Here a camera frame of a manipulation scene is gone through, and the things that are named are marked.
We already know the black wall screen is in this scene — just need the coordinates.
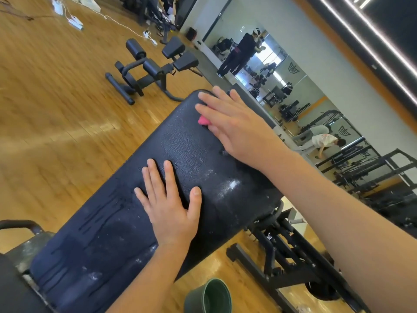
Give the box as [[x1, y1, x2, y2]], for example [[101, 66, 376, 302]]
[[175, 0, 199, 30]]

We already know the black gym machine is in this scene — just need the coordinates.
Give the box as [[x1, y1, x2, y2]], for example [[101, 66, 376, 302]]
[[106, 37, 199, 105]]

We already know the person's left forearm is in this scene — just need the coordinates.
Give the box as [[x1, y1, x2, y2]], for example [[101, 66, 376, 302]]
[[107, 238, 196, 313]]

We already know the dark green plastic bucket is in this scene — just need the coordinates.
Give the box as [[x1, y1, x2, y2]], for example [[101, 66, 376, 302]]
[[184, 277, 233, 313]]

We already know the person's left hand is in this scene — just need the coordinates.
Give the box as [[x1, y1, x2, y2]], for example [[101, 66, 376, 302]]
[[134, 158, 203, 248]]

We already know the white box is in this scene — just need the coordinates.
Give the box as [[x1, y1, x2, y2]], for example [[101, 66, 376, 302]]
[[78, 0, 102, 13]]

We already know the person's right hand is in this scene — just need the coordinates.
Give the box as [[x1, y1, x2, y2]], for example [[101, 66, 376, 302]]
[[195, 87, 289, 173]]

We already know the black dumbbell rack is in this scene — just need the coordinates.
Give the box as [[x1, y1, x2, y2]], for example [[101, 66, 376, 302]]
[[120, 0, 180, 27]]

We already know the person's right forearm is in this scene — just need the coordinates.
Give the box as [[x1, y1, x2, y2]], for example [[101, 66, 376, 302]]
[[261, 148, 417, 313]]

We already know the large wall mirror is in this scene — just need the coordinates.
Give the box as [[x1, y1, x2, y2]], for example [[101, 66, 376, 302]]
[[205, 29, 417, 226]]

